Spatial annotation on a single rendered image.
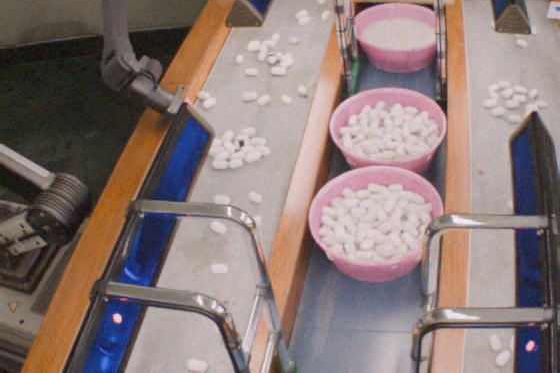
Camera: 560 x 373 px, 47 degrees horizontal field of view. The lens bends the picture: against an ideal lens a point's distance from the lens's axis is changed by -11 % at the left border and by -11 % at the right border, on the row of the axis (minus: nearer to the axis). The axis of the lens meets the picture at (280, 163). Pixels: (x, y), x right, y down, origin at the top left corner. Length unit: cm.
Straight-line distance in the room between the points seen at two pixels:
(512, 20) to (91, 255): 98
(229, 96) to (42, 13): 212
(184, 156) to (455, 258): 53
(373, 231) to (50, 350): 68
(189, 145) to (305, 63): 81
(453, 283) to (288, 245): 33
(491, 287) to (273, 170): 57
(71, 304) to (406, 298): 65
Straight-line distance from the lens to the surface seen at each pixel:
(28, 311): 182
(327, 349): 130
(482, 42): 195
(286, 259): 133
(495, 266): 133
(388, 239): 138
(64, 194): 159
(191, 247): 143
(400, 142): 160
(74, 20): 370
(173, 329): 130
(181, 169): 107
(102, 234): 148
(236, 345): 89
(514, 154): 107
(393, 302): 136
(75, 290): 140
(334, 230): 142
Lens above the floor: 175
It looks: 40 degrees down
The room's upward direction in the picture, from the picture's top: 10 degrees counter-clockwise
